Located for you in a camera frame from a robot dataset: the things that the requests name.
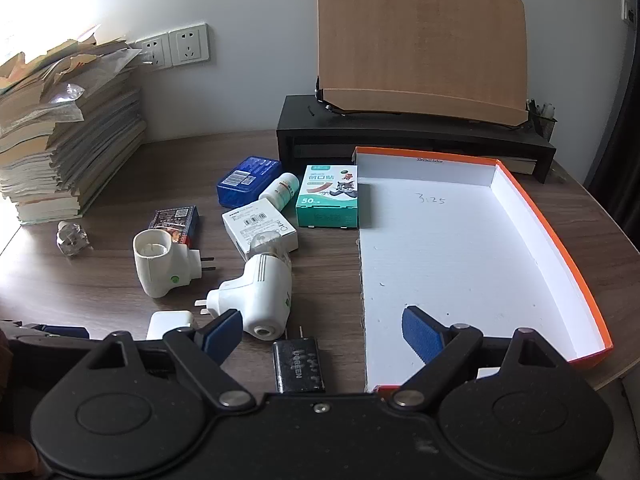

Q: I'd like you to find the white charger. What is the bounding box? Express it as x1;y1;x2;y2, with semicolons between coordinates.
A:
146;310;194;341

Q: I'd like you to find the white wall socket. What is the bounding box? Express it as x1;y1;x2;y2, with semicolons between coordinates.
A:
134;34;170;69
167;22;211;67

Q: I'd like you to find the person's left hand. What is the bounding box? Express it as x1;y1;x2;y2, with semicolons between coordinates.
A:
0;432;44;479

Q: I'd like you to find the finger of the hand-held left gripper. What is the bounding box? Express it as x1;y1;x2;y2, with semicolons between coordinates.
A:
0;320;91;341

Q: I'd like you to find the black monitor riser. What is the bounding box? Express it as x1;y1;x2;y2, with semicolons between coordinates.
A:
276;94;557;184

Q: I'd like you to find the small white cardboard box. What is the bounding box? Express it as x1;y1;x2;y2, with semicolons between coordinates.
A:
222;198;300;261

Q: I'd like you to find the black mesh pen holder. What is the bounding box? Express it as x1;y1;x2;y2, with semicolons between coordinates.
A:
525;99;559;141

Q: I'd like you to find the white pill bottle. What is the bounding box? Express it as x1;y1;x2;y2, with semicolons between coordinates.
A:
258;172;300;211

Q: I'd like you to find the dark curtain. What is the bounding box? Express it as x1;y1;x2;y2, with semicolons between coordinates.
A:
587;0;640;256

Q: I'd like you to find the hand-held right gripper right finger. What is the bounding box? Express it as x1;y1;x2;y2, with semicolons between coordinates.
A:
390;305;568;409

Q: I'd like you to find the blue plastic box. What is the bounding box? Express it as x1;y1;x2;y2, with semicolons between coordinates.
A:
216;156;282;209

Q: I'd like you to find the dark playing card box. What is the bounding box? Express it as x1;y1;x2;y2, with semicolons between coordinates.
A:
147;206;201;249

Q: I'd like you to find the orange and white cardboard box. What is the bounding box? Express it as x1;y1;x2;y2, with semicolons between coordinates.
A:
354;146;614;394

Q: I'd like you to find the wooden book stand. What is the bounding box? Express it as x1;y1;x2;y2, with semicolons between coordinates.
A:
315;0;529;129

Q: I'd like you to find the white plug-in mosquito heater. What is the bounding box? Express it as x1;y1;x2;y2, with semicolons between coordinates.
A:
132;228;217;300

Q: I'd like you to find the white plug-in heater with bottle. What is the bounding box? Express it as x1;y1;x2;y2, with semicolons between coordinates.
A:
207;232;294;344

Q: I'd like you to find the black charger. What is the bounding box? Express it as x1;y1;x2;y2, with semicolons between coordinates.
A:
272;326;326;394

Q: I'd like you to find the green and white bandage box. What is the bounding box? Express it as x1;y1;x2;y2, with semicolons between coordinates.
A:
295;164;360;230

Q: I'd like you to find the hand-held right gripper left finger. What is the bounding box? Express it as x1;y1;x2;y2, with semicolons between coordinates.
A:
85;308;256;409

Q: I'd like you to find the stack of books and papers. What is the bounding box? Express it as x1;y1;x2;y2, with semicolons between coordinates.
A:
0;25;147;226

